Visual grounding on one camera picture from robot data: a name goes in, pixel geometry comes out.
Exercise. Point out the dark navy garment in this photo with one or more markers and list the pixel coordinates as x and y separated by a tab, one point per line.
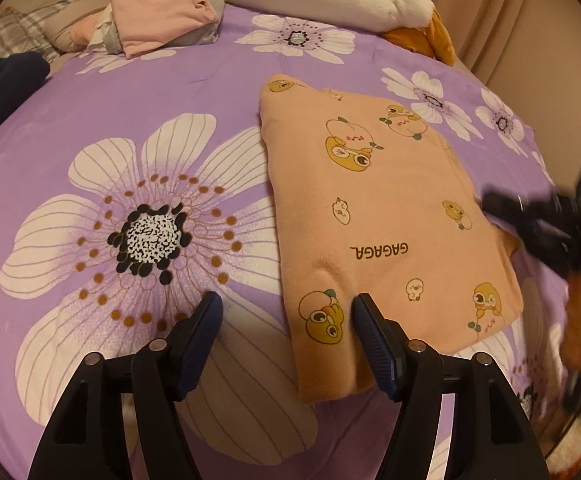
21	75

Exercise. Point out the folded pink garment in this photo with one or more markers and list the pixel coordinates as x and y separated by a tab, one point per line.
143	26

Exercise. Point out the plaid grey blanket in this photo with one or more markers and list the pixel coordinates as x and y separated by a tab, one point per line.
23	32

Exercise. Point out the purple floral bed sheet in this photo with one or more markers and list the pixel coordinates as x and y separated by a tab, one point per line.
128	188

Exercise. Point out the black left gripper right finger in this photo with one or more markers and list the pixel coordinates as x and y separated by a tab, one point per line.
382	348

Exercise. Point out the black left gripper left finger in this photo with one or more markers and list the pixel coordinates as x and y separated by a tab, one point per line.
195	337

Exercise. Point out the orange duck print garment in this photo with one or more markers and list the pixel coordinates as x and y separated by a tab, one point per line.
369	197

